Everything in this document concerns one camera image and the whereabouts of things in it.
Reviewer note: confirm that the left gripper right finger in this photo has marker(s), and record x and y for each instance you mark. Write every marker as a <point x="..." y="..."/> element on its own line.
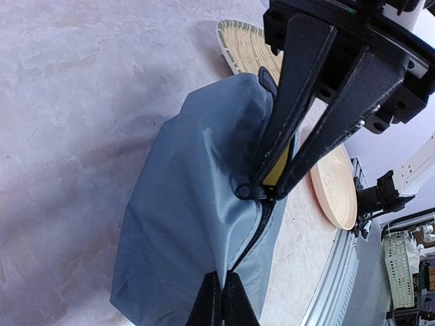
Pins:
<point x="236" y="307"/>

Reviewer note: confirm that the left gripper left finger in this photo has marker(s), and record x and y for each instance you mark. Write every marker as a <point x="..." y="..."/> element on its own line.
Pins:
<point x="206" y="310"/>

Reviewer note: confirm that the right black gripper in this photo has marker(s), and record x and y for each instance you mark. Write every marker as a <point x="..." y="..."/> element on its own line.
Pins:
<point x="353" y="55"/>

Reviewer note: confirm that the front aluminium rail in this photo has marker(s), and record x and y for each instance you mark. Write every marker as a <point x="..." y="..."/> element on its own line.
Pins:
<point x="332" y="294"/>

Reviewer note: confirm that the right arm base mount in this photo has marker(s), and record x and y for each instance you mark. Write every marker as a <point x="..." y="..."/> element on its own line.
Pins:
<point x="375" y="201"/>

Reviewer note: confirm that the yellow sponge block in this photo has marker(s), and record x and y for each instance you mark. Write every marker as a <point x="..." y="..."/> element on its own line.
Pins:
<point x="273" y="176"/>

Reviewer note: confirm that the beige round plate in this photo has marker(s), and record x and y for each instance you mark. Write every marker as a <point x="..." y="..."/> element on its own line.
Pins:
<point x="332" y="178"/>

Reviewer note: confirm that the woven bamboo tray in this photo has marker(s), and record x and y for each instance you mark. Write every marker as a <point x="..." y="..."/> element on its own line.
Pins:
<point x="244" y="49"/>

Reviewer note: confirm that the grey zip pouch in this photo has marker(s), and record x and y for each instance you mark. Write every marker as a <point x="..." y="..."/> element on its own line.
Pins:
<point x="195" y="208"/>

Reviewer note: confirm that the green perforated crate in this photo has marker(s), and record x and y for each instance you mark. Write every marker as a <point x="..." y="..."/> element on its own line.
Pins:
<point x="398" y="271"/>

